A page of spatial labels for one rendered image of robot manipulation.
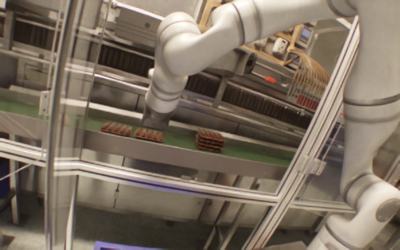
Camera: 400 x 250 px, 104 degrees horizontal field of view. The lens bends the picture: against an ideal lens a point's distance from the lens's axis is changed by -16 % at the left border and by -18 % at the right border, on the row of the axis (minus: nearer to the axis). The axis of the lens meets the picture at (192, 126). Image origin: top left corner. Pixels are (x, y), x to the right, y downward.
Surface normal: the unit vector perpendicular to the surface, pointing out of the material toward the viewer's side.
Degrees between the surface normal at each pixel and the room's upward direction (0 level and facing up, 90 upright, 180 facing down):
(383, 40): 101
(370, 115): 115
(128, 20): 90
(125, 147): 90
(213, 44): 106
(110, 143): 90
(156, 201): 90
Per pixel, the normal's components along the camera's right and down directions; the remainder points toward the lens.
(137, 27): 0.18, 0.33
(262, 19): 0.10, 0.54
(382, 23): -0.18, 0.40
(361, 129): -0.79, 0.48
